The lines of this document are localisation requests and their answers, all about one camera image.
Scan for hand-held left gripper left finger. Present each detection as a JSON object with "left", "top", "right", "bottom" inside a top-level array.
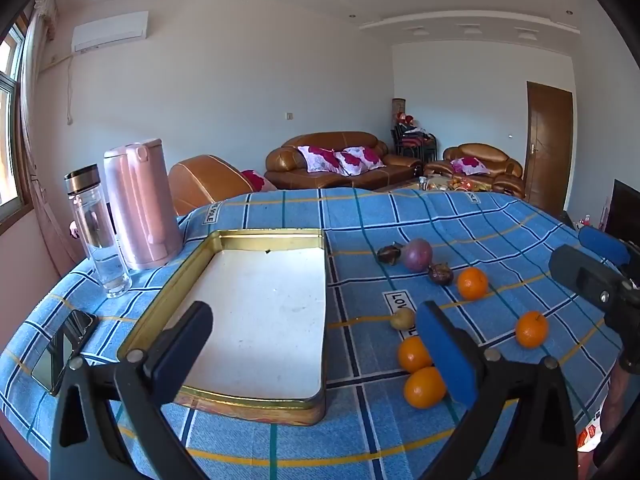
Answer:
[{"left": 50, "top": 301, "right": 216, "bottom": 480}]

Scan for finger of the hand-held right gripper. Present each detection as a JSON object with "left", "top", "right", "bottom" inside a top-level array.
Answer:
[
  {"left": 578, "top": 226, "right": 640, "bottom": 268},
  {"left": 549, "top": 244, "right": 628, "bottom": 313}
]

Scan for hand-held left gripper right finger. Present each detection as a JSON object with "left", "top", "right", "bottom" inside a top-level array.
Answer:
[{"left": 416, "top": 301, "right": 581, "bottom": 480}]

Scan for orange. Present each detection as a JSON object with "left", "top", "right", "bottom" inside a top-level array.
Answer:
[
  {"left": 515, "top": 311, "right": 550, "bottom": 350},
  {"left": 397, "top": 336, "right": 433, "bottom": 374},
  {"left": 457, "top": 267, "right": 489, "bottom": 301},
  {"left": 403, "top": 366, "right": 447, "bottom": 409}
]

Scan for small tan brown fruit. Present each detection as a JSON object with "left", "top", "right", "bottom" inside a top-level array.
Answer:
[{"left": 389, "top": 307, "right": 416, "bottom": 332}]

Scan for dark brown water chestnut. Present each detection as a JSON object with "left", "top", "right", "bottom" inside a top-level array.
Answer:
[
  {"left": 428, "top": 262, "right": 455, "bottom": 287},
  {"left": 376, "top": 242, "right": 405, "bottom": 267}
]

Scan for gold rectangular tin tray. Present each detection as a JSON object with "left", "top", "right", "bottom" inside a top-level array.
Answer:
[{"left": 117, "top": 229, "right": 331, "bottom": 426}]

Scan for purple passion fruit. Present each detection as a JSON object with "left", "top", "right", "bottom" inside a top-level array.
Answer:
[{"left": 403, "top": 239, "right": 434, "bottom": 272}]

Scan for person's right forearm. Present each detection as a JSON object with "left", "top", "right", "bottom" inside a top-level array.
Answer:
[{"left": 599, "top": 360, "right": 640, "bottom": 466}]

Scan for black television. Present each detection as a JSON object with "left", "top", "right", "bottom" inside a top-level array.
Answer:
[{"left": 604, "top": 178, "right": 640, "bottom": 248}]

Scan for brown wooden door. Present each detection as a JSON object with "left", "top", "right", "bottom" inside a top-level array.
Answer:
[{"left": 526, "top": 81, "right": 574, "bottom": 211}]

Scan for red white packet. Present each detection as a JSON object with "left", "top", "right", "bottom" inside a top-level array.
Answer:
[{"left": 576, "top": 407, "right": 603, "bottom": 453}]

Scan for brown leather tufted armchair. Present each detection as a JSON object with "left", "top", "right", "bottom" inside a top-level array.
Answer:
[{"left": 425, "top": 143, "right": 526, "bottom": 200}]

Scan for blue plaid tablecloth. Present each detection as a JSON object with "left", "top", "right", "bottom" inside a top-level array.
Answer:
[{"left": 0, "top": 187, "right": 626, "bottom": 480}]

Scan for black smartphone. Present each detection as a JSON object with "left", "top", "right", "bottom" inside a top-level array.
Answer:
[{"left": 31, "top": 309, "right": 99, "bottom": 397}]

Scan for clear glass water bottle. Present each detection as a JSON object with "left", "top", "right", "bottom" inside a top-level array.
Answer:
[{"left": 64, "top": 163, "right": 133, "bottom": 299}]

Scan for white pillow red flowers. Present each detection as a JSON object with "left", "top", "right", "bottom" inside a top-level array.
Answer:
[
  {"left": 451, "top": 156, "right": 491, "bottom": 175},
  {"left": 334, "top": 146, "right": 387, "bottom": 177},
  {"left": 297, "top": 145, "right": 346, "bottom": 175}
]

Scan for pink electric kettle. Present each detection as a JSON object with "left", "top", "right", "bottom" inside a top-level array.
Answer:
[{"left": 103, "top": 138, "right": 183, "bottom": 272}]

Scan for cluttered coffee table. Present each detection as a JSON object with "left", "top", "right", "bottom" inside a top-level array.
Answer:
[{"left": 375, "top": 175, "right": 493, "bottom": 193}]

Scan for brown leather armchair white piping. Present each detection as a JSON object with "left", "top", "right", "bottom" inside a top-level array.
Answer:
[{"left": 168, "top": 155, "right": 278, "bottom": 216}]

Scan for red flower pillow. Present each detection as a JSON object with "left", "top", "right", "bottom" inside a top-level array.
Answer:
[{"left": 240, "top": 169, "right": 278, "bottom": 193}]

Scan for stacked dark chairs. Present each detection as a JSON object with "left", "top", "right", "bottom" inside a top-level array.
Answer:
[{"left": 391, "top": 122, "right": 438, "bottom": 162}]

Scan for brown leather three-seat sofa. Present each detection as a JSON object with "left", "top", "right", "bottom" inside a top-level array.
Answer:
[{"left": 265, "top": 131, "right": 423, "bottom": 191}]

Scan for beige curtain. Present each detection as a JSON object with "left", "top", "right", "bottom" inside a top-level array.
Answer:
[{"left": 20, "top": 0, "right": 96, "bottom": 266}]

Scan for air conditioner pipe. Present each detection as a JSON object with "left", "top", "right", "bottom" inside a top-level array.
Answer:
[{"left": 66, "top": 55, "right": 76, "bottom": 126}]

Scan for window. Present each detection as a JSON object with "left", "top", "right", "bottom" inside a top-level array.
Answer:
[{"left": 0, "top": 22, "right": 33, "bottom": 221}]

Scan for white wall air conditioner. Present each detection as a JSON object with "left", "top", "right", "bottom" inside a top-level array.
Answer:
[{"left": 71, "top": 11, "right": 150, "bottom": 54}]

